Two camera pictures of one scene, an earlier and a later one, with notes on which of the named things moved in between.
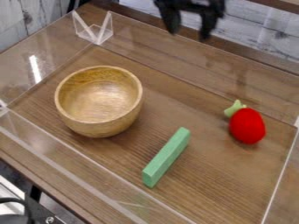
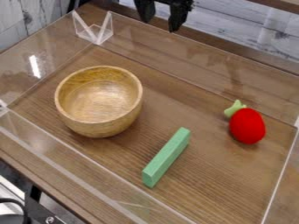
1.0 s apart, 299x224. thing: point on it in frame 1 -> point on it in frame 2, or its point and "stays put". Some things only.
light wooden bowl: [98, 100] stays put
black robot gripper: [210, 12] -> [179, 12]
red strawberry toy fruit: [247, 123] stays put
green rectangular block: [156, 166] stays put
